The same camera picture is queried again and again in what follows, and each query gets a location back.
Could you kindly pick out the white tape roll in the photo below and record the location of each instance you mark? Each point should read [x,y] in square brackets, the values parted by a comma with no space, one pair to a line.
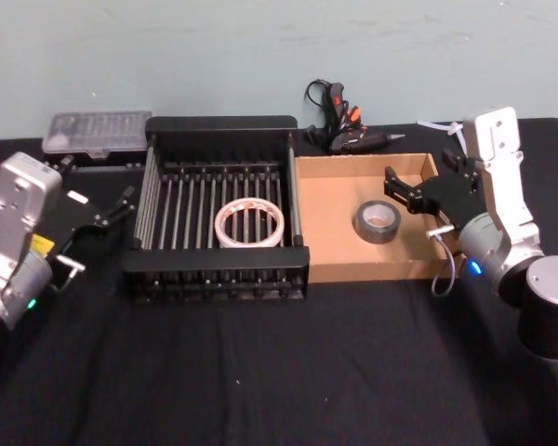
[221,232]

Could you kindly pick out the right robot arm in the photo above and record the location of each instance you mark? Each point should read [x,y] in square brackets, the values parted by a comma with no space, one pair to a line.
[507,204]

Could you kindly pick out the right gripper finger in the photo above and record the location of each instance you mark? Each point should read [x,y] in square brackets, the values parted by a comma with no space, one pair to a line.
[407,195]
[462,166]

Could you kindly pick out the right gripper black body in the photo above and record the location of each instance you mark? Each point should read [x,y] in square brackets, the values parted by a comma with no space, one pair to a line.
[455,197]

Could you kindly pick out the shallow brown cardboard tray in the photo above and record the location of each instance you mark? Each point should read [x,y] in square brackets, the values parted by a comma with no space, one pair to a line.
[330,218]

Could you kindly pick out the small white three-armed plastic piece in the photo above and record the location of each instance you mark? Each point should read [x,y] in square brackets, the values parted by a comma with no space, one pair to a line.
[453,130]

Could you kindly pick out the black table cloth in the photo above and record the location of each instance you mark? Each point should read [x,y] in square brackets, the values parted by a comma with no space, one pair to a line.
[167,395]

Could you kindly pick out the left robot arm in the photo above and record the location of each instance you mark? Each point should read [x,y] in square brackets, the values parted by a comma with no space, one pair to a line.
[14,206]

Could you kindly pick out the black rack with steel bars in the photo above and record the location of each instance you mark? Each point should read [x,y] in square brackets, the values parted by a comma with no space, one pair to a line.
[214,262]

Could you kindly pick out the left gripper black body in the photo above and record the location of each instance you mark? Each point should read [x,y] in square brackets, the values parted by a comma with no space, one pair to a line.
[76,213]

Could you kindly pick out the clear plastic case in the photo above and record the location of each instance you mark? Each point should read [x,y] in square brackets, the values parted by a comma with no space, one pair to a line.
[97,131]

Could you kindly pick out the silver tape roll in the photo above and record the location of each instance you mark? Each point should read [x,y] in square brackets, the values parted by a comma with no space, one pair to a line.
[376,235]

